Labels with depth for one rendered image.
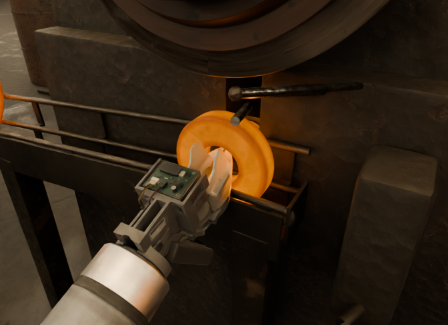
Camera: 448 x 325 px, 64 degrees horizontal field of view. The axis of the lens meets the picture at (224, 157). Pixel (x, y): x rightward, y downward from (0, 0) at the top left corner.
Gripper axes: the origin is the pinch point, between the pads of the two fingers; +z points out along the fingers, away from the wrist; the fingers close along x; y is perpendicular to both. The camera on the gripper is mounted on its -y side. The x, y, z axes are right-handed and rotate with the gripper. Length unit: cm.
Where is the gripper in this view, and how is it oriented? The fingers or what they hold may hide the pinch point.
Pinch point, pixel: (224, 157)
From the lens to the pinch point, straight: 54.3
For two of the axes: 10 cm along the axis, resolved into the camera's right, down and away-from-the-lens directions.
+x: -8.7, -2.5, 4.3
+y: -1.5, -6.9, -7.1
